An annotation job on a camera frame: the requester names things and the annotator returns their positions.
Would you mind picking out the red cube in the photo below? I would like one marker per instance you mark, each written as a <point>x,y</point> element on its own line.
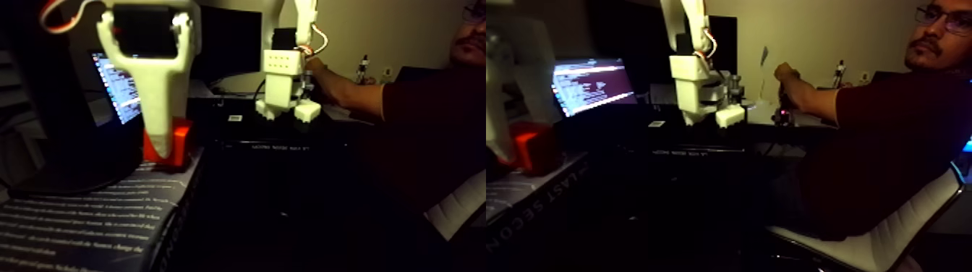
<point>181,144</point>
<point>539,148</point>

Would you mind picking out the dark leader arm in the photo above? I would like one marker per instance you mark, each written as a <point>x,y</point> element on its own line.
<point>782,114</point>

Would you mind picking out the person's hand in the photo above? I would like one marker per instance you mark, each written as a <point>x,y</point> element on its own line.
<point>319,70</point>
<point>788,77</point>

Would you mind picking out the open laptop lit screen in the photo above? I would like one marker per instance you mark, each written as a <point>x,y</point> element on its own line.
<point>114,91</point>
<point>596,83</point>

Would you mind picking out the person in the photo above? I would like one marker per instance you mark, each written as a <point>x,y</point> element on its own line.
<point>440,129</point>
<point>896,152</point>

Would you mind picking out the small white tag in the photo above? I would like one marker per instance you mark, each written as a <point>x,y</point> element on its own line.
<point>656,123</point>
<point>235,118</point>

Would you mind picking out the black flat monitor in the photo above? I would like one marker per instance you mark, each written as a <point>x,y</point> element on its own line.
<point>228,38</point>
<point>623,30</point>

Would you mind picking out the grey book white lettering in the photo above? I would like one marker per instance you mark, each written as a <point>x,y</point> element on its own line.
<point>528,194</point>
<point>91,220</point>

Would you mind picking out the large dark monitor with stand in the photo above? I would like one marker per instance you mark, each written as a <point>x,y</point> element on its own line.
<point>53,114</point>

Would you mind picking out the small figurine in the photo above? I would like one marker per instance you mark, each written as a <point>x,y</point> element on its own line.
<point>839,74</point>
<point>364,68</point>

